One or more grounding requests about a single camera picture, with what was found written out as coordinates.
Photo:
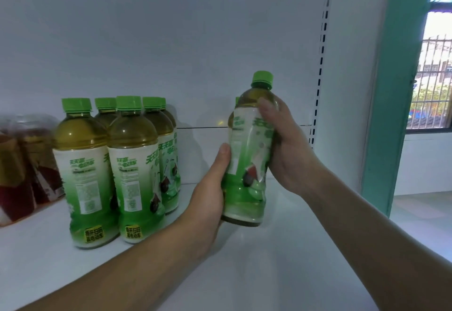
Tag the person's right hand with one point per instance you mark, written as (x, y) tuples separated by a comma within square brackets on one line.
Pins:
[(293, 155)]

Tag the person's left hand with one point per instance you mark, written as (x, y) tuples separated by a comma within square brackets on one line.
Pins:
[(206, 208)]

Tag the row of green-capped bottles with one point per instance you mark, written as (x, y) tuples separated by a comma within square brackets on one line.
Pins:
[(85, 180)]

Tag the white metal shelf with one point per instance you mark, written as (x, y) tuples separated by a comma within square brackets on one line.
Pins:
[(176, 39)]

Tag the row of amber drink bottles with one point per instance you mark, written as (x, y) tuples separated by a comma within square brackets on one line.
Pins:
[(28, 166)]

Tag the person's right forearm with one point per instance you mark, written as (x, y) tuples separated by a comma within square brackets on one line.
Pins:
[(388, 243)]

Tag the person's left forearm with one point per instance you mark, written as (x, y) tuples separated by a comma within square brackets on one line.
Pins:
[(120, 275)]

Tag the blue-framed barred window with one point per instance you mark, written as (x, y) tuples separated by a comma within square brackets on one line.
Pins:
[(432, 74)]

